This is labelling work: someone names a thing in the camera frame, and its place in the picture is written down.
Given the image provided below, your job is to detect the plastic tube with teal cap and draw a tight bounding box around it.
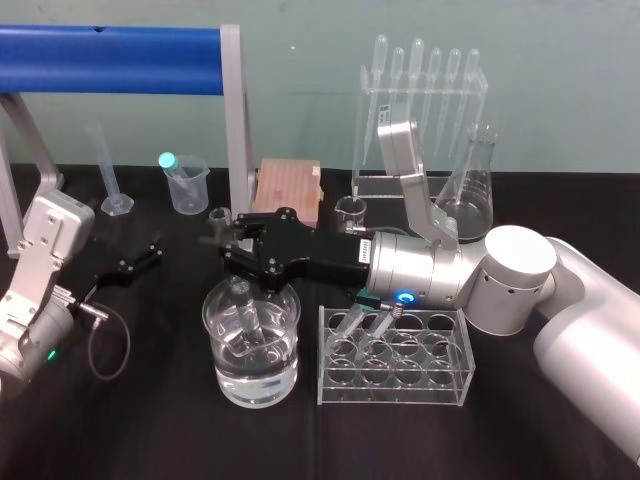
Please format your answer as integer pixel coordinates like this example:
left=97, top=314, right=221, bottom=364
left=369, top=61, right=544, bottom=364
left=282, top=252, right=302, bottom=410
left=157, top=151, right=197, bottom=202

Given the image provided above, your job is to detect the clear plastic transfer pipette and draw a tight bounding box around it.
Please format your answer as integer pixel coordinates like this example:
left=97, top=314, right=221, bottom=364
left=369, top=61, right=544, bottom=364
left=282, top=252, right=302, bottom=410
left=449, top=47, right=481, bottom=160
left=385, top=46, right=406, bottom=129
left=433, top=47, right=462, bottom=159
left=420, top=47, right=443, bottom=144
left=404, top=38, right=426, bottom=124
left=361, top=33, right=390, bottom=165

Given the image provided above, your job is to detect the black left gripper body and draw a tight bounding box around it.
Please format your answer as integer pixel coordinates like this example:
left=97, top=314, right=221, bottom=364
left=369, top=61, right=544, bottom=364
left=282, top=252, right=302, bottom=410
left=67, top=238, right=133, bottom=307

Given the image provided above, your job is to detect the thin dark left gripper cable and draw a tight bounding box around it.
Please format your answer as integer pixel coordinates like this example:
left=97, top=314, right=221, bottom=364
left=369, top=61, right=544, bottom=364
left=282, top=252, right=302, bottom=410
left=78, top=298, right=133, bottom=382

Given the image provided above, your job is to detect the blue cylindrical tube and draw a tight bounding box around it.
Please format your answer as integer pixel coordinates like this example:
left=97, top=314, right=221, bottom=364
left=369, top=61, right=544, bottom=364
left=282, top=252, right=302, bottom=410
left=0, top=25, right=224, bottom=97

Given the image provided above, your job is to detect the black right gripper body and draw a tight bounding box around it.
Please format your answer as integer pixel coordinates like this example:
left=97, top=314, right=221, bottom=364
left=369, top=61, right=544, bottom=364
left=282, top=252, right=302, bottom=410
left=255, top=222, right=374, bottom=292

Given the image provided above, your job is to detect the small glass beaker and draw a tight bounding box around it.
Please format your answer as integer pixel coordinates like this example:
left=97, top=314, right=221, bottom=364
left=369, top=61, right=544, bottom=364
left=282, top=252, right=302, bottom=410
left=333, top=196, right=368, bottom=234
left=208, top=206, right=234, bottom=247

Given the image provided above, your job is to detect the grey metal angled brace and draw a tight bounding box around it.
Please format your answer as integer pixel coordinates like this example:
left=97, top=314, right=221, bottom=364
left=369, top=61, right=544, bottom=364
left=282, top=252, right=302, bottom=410
left=0, top=92, right=66, bottom=260

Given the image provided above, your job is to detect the clear glass test tube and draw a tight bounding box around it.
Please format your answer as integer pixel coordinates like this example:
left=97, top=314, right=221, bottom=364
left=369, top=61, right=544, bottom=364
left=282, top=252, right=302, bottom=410
left=326, top=302, right=362, bottom=352
left=230, top=279, right=265, bottom=347
left=356, top=309, right=395, bottom=359

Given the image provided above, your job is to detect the thin dark right gripper cable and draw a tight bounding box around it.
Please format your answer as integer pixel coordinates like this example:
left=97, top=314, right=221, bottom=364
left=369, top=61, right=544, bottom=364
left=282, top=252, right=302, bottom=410
left=344, top=223, right=426, bottom=239

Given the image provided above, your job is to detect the grey metal upright post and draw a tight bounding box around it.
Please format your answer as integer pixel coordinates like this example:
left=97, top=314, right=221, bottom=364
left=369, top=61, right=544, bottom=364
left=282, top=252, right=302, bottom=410
left=219, top=23, right=262, bottom=222

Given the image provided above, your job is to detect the clear glass conical flask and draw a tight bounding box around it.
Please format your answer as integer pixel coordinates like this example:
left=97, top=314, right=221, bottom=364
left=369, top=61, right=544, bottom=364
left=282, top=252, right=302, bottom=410
left=431, top=122, right=500, bottom=245

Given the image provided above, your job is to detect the clear plastic measuring beaker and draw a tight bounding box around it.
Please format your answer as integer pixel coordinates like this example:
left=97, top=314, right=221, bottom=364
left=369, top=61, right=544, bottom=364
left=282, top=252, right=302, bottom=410
left=162, top=154, right=211, bottom=217

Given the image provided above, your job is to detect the black table cloth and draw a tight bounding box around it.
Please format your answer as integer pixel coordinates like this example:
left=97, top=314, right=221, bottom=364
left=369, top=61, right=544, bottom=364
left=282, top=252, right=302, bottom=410
left=0, top=163, right=640, bottom=480

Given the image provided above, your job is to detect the large glass beaker with water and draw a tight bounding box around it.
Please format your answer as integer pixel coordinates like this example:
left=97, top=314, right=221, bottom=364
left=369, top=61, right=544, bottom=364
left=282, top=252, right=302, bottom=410
left=201, top=277, right=303, bottom=408

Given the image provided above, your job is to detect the clear acrylic pipette stand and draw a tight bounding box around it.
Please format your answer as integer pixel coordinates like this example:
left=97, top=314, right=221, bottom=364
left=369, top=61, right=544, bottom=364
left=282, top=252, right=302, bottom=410
left=349, top=66, right=489, bottom=202

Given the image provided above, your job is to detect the clear acrylic test tube rack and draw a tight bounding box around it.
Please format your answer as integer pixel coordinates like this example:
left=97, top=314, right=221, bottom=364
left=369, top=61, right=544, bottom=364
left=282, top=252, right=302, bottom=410
left=317, top=305, right=477, bottom=407

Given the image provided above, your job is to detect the clear plastic graduated cylinder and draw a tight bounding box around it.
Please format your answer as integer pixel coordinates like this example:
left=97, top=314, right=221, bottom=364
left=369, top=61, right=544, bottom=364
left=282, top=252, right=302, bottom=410
left=84, top=123, right=136, bottom=218

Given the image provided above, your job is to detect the thin dark gripper cable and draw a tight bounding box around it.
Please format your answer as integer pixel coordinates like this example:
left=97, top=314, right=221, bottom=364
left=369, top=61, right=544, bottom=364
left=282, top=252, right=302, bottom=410
left=344, top=223, right=426, bottom=239
left=78, top=298, right=133, bottom=382

